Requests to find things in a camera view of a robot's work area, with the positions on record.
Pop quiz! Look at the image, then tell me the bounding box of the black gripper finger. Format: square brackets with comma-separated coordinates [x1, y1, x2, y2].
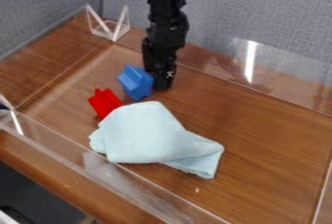
[152, 56, 176, 91]
[141, 38, 155, 73]

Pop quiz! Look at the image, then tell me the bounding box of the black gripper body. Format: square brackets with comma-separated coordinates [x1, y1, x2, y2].
[144, 12, 188, 59]

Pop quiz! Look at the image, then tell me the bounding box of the blue plastic block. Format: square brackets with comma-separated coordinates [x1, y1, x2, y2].
[116, 64, 153, 101]

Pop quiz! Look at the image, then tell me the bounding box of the red plastic block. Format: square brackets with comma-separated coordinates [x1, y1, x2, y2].
[88, 88, 123, 119]

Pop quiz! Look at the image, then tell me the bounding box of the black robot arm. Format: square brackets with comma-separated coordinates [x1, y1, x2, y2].
[141, 0, 188, 91]

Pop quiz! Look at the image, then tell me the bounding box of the light blue cloth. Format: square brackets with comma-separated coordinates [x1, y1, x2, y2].
[89, 101, 224, 178]

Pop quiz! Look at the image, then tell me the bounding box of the clear acrylic corner bracket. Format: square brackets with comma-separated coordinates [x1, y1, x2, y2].
[85, 5, 131, 42]

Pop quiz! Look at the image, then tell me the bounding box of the clear acrylic enclosure wall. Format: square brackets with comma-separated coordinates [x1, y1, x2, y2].
[0, 7, 332, 224]

